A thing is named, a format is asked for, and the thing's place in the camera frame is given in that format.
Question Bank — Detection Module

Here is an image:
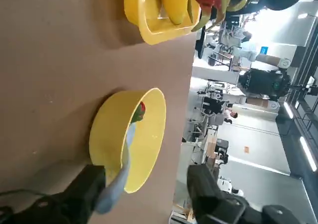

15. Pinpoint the yellow banana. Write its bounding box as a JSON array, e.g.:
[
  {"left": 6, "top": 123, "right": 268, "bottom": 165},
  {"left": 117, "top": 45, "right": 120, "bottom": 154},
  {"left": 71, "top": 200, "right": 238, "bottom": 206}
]
[{"left": 159, "top": 0, "right": 189, "bottom": 25}]

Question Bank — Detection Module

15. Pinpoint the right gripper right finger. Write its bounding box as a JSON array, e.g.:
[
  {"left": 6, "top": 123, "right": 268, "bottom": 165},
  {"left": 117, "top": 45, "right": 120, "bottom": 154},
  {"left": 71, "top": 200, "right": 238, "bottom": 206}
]
[{"left": 186, "top": 164, "right": 304, "bottom": 224}]

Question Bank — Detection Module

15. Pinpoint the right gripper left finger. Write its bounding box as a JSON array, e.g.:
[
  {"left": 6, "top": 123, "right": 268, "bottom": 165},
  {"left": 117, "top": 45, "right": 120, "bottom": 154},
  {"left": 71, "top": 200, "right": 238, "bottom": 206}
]
[{"left": 0, "top": 163, "right": 107, "bottom": 224}]

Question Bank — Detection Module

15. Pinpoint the small yellow bowl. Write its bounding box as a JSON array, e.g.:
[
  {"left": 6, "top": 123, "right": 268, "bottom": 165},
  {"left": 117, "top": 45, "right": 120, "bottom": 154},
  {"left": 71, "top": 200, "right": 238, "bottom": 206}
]
[{"left": 88, "top": 87, "right": 166, "bottom": 194}]

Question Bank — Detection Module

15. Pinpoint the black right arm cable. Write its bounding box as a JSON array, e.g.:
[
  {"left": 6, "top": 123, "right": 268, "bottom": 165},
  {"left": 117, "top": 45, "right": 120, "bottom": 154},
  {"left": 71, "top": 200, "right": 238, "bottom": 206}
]
[{"left": 0, "top": 188, "right": 50, "bottom": 199}]

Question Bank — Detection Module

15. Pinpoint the red toy strawberry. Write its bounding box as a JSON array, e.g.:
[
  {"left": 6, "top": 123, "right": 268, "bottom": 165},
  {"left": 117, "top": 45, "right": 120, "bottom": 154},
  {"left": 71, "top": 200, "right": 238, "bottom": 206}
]
[{"left": 131, "top": 101, "right": 147, "bottom": 123}]

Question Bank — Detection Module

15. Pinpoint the light blue plastic spoon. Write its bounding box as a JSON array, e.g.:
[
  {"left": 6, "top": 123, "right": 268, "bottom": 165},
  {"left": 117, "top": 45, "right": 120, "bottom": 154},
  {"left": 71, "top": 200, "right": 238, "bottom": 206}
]
[{"left": 95, "top": 121, "right": 137, "bottom": 214}]

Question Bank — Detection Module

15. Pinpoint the person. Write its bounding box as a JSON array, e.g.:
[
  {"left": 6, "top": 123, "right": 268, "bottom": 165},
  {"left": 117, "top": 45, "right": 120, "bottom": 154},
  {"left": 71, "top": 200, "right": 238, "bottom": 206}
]
[
  {"left": 223, "top": 27, "right": 253, "bottom": 48},
  {"left": 223, "top": 109, "right": 239, "bottom": 125}
]

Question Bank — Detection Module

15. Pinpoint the yellow plastic tray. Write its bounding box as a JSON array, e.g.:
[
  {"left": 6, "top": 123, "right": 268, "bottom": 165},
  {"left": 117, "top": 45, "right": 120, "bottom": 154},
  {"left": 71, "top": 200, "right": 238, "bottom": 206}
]
[{"left": 123, "top": 0, "right": 201, "bottom": 45}]

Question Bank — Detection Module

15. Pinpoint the large dark round machine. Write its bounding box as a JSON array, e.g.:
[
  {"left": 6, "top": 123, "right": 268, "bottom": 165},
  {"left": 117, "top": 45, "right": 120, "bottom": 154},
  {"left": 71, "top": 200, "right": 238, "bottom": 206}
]
[{"left": 237, "top": 69, "right": 292, "bottom": 100}]

